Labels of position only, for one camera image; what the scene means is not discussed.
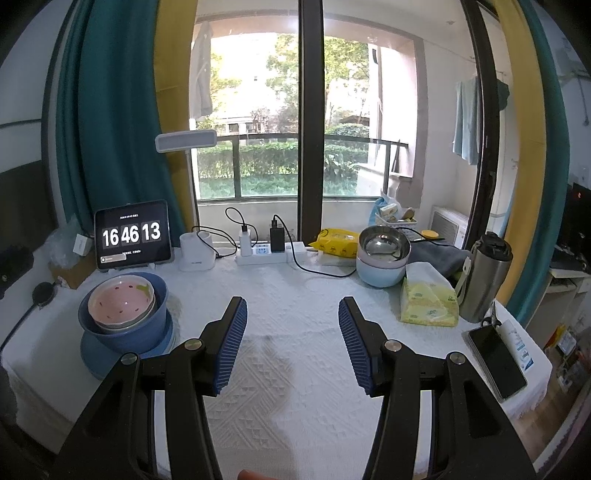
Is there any steel thermos bottle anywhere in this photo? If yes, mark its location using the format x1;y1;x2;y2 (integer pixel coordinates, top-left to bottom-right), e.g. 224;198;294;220
455;232;513;324

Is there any blue bowl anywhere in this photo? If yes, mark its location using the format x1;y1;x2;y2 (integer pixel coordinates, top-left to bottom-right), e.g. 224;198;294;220
78;271;169;356

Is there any white side desk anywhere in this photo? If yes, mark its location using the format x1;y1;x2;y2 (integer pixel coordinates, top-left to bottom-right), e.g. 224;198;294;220
526;258;591;352

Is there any yellow wipes packet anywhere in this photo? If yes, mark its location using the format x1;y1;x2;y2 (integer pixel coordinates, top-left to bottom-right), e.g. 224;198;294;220
308;228;361;259

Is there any black pouch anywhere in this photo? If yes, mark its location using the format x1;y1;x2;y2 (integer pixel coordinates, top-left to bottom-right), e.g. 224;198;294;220
0;247;34;298

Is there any yellow tissue pack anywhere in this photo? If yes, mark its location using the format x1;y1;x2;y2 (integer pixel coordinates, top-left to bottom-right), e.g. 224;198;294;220
399;261;460;328

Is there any pink ceramic bowl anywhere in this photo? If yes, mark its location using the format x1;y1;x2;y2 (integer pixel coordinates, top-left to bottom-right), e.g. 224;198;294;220
89;274;155;329

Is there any white packet with blue print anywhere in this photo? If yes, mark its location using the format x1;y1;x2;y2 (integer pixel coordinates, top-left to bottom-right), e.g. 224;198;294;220
494;318;536;370

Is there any blue plate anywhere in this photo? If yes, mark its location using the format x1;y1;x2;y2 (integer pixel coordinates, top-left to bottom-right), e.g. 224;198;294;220
82;348;139;380
81;314;175;370

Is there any white power strip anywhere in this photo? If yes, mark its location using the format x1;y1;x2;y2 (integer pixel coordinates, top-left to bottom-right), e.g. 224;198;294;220
235;242;319;266

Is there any black monitor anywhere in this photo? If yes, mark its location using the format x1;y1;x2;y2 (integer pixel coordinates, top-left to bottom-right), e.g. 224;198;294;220
558;182;591;264

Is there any white basket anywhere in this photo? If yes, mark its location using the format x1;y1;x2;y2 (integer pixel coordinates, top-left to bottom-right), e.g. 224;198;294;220
375;203;417;228

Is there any hanging grey garment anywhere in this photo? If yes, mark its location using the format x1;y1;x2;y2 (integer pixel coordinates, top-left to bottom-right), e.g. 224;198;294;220
191;21;214;121

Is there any stainless steel bowl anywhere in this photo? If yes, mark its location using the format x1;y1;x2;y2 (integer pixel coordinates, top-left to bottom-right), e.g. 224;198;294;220
358;225;411;264

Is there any dark window post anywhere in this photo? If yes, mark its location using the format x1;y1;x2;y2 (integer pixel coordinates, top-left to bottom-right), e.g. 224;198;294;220
298;0;326;245

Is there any yellow curtain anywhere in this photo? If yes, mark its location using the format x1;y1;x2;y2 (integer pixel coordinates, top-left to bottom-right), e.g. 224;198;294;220
494;0;546;305
152;0;199;234

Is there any black disc cable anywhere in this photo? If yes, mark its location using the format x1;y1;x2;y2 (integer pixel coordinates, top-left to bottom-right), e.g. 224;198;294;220
0;305;38;352

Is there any pale green bowl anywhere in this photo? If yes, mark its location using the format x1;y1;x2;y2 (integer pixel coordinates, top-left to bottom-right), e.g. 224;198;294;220
91;295;157;335

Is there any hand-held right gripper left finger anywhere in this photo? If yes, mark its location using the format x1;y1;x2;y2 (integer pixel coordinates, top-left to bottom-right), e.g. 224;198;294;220
51;296;247;480

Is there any black round disc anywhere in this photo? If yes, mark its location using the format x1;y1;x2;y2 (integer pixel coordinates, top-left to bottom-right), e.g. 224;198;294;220
32;281;58;309

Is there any black smartphone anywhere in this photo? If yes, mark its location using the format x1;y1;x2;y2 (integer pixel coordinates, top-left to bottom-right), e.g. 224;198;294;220
467;325;528;401

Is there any white desk lamp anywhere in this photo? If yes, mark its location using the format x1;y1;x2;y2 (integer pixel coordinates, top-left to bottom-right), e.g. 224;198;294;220
154;130;218;272

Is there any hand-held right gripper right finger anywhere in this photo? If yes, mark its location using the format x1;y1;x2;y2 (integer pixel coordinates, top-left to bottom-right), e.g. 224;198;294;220
338;296;536;480

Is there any grey cloth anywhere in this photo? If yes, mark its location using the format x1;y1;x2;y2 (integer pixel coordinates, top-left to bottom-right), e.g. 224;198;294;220
409;237;472;282

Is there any light blue pot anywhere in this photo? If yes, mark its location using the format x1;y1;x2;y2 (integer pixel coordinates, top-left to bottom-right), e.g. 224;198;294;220
355;251;411;289

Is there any brown cardboard box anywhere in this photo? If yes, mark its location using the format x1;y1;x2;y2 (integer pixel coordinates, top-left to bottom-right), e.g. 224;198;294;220
48;251;98;289

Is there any dark sliding door frame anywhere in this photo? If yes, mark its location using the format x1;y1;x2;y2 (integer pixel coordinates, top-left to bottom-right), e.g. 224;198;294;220
462;0;502;250

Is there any balcony railing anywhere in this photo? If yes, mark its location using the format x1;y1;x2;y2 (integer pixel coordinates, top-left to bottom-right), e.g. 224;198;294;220
194;134;409;201

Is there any blue plastic bag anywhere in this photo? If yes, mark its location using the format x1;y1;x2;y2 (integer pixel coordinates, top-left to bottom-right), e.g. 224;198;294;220
370;189;393;222

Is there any white textured tablecloth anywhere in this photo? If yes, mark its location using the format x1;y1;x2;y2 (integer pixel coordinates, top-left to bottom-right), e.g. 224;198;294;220
0;258;552;480

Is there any black tablet with clock display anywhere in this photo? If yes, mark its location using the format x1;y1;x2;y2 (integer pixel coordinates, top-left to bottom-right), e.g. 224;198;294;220
94;199;175;271

